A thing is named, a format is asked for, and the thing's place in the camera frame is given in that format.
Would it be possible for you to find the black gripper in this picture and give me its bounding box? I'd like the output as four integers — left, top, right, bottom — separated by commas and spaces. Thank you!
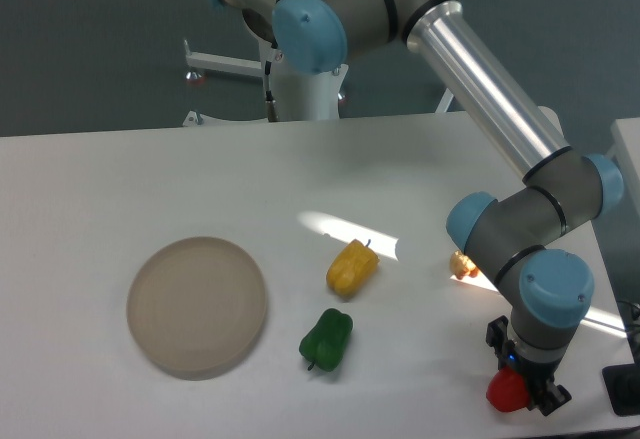
485, 316, 571, 415

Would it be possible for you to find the red bell pepper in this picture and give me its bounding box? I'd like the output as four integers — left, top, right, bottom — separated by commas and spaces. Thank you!
486, 366, 530, 413

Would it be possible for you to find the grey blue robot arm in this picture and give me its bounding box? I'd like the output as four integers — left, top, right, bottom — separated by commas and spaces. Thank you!
208, 0, 624, 415

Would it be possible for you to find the yellow bell pepper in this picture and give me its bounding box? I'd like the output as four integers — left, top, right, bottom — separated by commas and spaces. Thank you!
326, 239, 380, 299

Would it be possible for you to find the green bell pepper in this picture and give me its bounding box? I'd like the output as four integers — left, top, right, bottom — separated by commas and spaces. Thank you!
299, 308, 353, 372

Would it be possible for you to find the orange toy vegetable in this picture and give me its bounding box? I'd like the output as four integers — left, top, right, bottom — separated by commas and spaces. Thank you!
449, 250, 481, 280

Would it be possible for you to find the beige round plate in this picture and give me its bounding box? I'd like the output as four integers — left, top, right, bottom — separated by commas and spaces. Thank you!
126, 237, 268, 381

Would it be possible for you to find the black device with cable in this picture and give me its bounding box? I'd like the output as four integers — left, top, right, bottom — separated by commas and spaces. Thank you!
601, 299, 640, 417

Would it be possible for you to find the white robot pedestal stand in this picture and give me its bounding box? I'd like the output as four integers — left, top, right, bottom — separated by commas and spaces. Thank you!
180, 38, 456, 128

